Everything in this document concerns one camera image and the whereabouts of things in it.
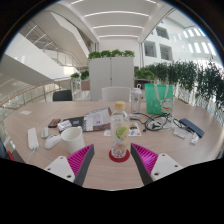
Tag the green tote bag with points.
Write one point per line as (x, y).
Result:
(156, 98)

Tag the dark blue flat case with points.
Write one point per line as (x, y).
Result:
(191, 126)

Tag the colourful sticker sheet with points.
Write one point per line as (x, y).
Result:
(135, 129)

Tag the planter with green plants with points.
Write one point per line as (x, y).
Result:
(76, 76)

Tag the flat round red coaster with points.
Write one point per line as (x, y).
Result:
(113, 159)

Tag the white mug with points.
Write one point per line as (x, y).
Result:
(72, 140)

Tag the white cabinet with plants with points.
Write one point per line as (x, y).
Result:
(110, 78)

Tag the white chair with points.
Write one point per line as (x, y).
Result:
(116, 94)

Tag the silver printed magazine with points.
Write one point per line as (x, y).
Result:
(98, 119)

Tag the clear white-lidded shaker bottle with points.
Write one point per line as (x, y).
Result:
(136, 101)

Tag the black chair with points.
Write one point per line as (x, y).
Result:
(62, 95)

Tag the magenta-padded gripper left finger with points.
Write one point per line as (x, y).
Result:
(60, 166)

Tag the row of green hedge plants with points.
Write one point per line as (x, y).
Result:
(193, 80)

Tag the small white grey device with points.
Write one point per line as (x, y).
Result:
(45, 132)

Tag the ceiling strip lights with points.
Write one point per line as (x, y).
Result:
(116, 26)

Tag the white power strip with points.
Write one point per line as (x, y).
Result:
(33, 138)

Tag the clear lime-label drink bottle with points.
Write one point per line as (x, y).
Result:
(120, 133)

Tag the glass balustrade with wooden rail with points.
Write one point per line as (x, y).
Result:
(33, 93)

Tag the small red black phone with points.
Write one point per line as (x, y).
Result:
(54, 123)

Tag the white computer mouse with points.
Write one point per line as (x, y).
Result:
(52, 141)

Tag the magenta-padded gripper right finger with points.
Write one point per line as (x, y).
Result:
(165, 165)

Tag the white paper note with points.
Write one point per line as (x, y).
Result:
(25, 112)

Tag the small white foil packet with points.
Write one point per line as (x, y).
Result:
(64, 125)

